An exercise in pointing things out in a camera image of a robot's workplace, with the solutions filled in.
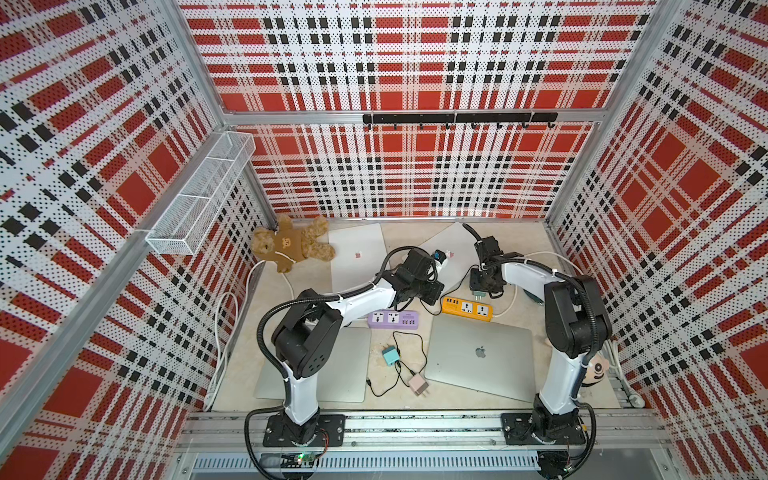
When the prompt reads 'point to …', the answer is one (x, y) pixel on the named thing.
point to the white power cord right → (637, 400)
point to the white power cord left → (220, 364)
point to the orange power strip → (468, 309)
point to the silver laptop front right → (480, 355)
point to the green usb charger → (478, 294)
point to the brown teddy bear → (286, 245)
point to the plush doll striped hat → (596, 370)
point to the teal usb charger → (390, 355)
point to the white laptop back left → (360, 252)
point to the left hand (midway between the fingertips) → (443, 288)
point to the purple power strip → (393, 319)
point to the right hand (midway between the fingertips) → (481, 284)
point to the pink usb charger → (418, 385)
